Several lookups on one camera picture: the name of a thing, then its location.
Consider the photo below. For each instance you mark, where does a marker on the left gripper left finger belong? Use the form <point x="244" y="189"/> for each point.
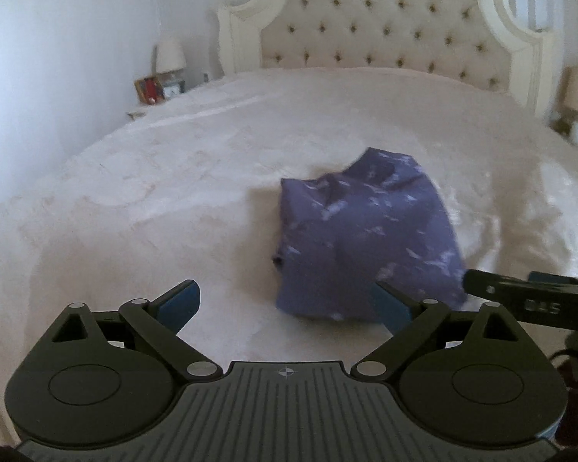
<point x="157" y="323"/>

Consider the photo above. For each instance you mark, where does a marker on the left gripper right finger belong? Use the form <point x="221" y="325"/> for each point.
<point x="411" y="324"/>

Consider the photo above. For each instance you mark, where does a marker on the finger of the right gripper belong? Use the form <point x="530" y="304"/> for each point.
<point x="542" y="304"/>
<point x="548" y="278"/>

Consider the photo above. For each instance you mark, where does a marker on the purple patterned garment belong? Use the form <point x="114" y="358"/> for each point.
<point x="380" y="219"/>

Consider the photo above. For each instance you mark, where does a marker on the white fluffy bed cover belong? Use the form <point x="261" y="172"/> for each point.
<point x="192" y="191"/>

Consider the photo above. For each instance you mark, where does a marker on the right bedside lamp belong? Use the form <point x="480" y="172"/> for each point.
<point x="570" y="94"/>

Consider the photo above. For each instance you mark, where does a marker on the white left nightstand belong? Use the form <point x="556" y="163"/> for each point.
<point x="146" y="110"/>

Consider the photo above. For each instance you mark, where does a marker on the small white alarm clock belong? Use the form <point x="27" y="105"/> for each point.
<point x="171" y="89"/>

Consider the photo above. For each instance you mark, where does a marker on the red bottle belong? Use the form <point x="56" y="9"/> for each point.
<point x="150" y="90"/>

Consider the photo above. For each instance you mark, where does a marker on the white table lamp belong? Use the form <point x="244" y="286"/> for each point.
<point x="170" y="62"/>

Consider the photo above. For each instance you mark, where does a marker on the cream tufted headboard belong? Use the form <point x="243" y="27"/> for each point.
<point x="477" y="42"/>

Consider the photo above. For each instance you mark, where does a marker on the wooden picture frame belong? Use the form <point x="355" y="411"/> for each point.
<point x="140" y="89"/>

